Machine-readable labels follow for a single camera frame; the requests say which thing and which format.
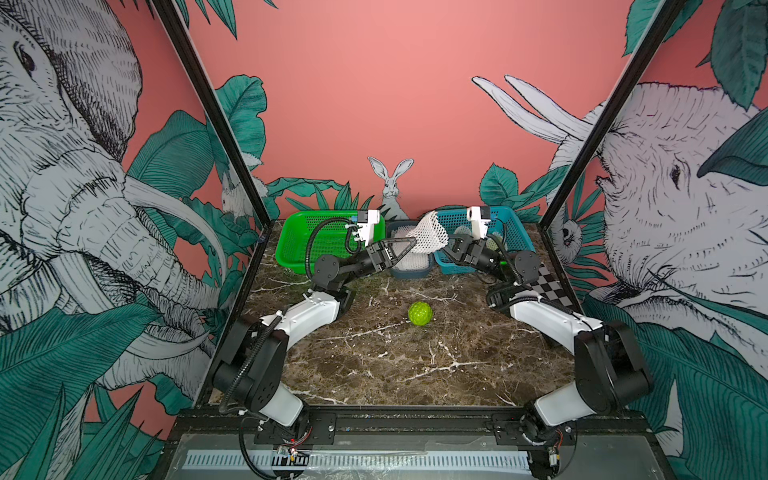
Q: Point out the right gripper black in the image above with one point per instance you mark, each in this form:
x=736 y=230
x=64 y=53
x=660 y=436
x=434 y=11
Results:
x=472 y=254

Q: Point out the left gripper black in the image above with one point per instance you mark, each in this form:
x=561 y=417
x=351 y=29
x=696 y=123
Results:
x=377 y=258

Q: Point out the custard apple green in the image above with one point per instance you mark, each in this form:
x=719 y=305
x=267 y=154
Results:
x=420 y=313

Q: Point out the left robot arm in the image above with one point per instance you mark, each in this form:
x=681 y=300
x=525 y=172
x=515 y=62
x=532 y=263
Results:
x=249 y=366

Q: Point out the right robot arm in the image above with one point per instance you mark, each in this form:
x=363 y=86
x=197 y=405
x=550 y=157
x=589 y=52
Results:
x=610 y=370

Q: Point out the grey bin of foam nets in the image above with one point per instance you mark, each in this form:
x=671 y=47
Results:
x=413 y=266

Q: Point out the checkerboard calibration board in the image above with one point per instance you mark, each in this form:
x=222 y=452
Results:
x=549 y=287

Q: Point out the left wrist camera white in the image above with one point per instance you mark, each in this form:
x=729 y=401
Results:
x=365 y=222

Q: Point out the black frame post left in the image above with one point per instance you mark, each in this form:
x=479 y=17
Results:
x=171 y=20

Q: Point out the black frame post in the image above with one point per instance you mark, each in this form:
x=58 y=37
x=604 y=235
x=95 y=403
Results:
x=171 y=20
x=653 y=36

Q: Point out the white slotted cable duct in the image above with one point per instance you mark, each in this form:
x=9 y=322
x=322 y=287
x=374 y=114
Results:
x=512 y=462

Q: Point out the black front frame rail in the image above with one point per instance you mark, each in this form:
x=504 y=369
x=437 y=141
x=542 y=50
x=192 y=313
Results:
x=326 y=424

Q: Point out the black frame post right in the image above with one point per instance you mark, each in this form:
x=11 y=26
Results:
x=653 y=36

